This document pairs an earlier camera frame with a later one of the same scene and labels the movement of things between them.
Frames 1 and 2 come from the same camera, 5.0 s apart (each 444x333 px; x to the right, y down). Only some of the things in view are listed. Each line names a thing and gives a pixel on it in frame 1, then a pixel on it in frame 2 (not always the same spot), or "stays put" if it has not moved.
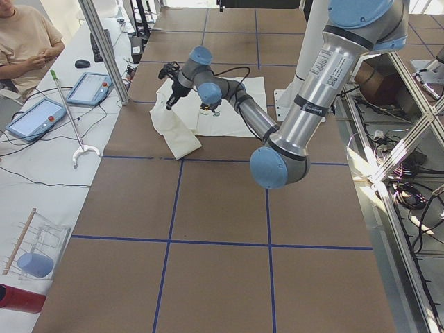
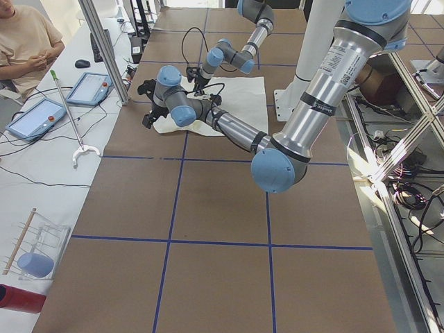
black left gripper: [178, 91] -> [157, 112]
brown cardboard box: [379, 79] stays put
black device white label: [136, 49] stays put
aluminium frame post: [103, 41] stays put
